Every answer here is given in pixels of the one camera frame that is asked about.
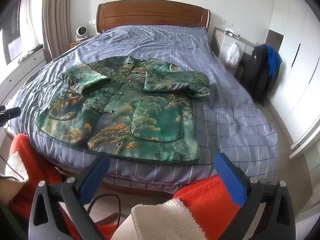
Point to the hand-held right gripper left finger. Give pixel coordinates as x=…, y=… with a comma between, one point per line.
x=96, y=177

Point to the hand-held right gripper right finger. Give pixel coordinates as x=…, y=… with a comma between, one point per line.
x=230, y=180

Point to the green printed padded jacket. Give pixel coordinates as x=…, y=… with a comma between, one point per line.
x=140, y=110

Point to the white window seat cabinet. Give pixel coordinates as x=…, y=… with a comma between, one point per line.
x=22, y=72

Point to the grey seat cushion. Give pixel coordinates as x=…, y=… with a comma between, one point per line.
x=25, y=55

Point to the window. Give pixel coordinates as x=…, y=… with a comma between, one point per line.
x=15, y=35

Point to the wooden nightstand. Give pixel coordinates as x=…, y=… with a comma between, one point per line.
x=77, y=43

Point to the beige curtain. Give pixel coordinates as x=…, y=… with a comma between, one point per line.
x=56, y=17

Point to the black and blue bag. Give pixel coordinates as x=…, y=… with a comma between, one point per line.
x=255, y=75

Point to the white desk fan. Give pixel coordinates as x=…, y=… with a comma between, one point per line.
x=81, y=32

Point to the white plastic bag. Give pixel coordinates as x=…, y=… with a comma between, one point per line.
x=233, y=55

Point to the blue cloth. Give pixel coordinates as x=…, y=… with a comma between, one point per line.
x=273, y=60

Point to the white wardrobe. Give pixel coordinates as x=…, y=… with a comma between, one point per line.
x=292, y=55

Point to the grey dresser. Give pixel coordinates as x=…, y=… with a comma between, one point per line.
x=225, y=40

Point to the clear bottle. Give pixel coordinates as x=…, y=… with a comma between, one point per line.
x=238, y=33

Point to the bed with blue checked duvet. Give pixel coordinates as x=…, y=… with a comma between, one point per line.
x=162, y=42

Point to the wooden headboard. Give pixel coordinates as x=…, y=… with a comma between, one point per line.
x=152, y=15

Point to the white wall outlet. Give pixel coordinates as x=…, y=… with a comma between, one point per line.
x=92, y=22
x=227, y=23

